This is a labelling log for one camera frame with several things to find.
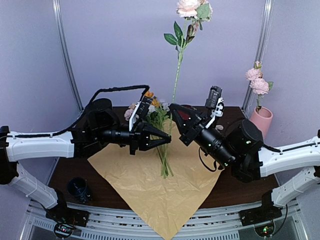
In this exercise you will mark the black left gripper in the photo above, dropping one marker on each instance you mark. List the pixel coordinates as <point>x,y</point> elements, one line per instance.
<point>139,137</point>

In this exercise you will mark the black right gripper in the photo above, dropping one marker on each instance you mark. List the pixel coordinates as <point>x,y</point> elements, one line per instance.
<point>187,135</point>

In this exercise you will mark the orange flower bouquet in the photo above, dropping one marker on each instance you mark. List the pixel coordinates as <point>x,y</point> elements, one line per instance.
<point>158,114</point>

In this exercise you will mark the orange yellow wrapping paper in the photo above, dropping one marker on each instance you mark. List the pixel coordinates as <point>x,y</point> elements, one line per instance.
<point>163,203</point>

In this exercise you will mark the pink flower stem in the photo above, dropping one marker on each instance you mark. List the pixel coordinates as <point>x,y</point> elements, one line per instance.
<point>258,84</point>

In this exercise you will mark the light pink rose stem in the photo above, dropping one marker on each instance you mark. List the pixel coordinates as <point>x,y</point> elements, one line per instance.
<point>194,13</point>

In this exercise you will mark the grey printed ribbon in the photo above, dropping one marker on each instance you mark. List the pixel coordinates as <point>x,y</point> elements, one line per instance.
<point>219,127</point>

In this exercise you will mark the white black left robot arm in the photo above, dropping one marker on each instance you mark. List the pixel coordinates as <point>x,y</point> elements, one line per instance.
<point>101,127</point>

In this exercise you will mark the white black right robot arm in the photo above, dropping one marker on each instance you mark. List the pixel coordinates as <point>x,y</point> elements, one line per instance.
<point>244,152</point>

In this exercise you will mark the pink cylindrical vase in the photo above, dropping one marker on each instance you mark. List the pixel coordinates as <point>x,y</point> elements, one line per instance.
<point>262,120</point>

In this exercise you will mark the dark blue cup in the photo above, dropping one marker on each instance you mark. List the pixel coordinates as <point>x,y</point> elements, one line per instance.
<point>78,188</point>

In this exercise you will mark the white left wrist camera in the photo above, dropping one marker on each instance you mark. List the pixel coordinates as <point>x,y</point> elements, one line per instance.
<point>140,111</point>

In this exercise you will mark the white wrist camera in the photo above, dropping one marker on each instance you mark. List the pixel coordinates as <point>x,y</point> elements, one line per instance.
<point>140,111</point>
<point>214,105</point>

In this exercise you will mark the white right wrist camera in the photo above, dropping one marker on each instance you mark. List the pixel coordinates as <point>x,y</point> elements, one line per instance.
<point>214,105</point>

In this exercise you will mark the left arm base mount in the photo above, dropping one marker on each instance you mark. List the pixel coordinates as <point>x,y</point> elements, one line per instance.
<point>66,219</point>

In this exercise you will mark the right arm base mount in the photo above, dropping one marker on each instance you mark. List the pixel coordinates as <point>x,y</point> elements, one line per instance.
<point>262,219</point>

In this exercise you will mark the left aluminium frame post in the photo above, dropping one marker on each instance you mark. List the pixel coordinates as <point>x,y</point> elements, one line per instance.
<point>65,53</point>

